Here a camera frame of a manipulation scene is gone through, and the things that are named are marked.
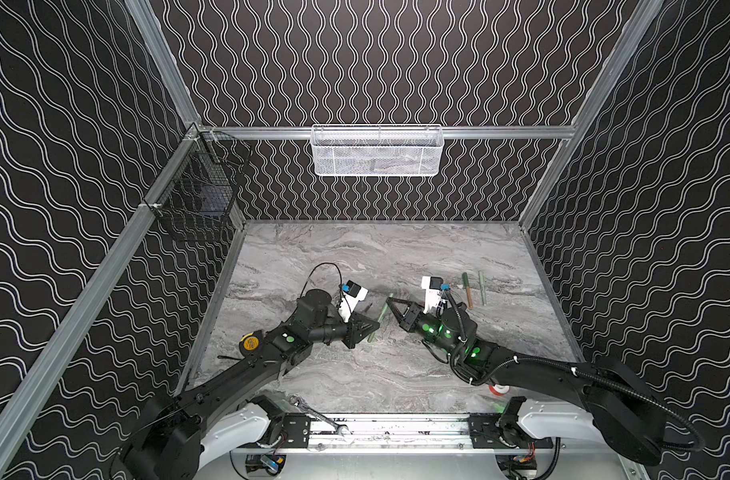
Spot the aluminium corner frame post right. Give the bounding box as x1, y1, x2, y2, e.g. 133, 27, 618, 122
519, 0, 664, 231

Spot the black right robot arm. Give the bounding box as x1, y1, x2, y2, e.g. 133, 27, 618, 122
387, 298, 705, 466

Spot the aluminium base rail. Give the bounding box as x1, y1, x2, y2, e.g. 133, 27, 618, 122
280, 413, 630, 454

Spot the green pen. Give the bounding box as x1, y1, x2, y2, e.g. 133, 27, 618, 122
478, 270, 487, 306
367, 292, 394, 343

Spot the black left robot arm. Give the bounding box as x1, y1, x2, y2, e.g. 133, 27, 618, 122
119, 289, 380, 479

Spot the red white tape roll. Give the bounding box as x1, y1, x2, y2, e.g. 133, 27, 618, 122
489, 384, 511, 396

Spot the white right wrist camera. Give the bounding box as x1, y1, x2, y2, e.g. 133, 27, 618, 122
421, 276, 450, 316

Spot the black wire basket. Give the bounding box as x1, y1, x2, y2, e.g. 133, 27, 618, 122
152, 132, 255, 244

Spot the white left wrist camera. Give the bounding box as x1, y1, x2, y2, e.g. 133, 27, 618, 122
338, 280, 369, 323

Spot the aluminium corner frame post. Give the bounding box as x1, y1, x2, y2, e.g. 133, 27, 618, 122
126, 0, 202, 125
519, 0, 664, 231

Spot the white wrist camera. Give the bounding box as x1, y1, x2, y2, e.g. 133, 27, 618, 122
421, 276, 450, 316
338, 280, 369, 323

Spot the aluminium corner frame post left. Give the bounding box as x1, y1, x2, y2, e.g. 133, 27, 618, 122
126, 0, 202, 125

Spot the yellow black tape measure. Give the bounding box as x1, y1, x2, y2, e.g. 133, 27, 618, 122
239, 330, 263, 356

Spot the silver wrench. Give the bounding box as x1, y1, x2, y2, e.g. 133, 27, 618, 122
289, 395, 349, 435

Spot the white wire mesh basket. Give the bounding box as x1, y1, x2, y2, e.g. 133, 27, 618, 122
310, 124, 445, 177

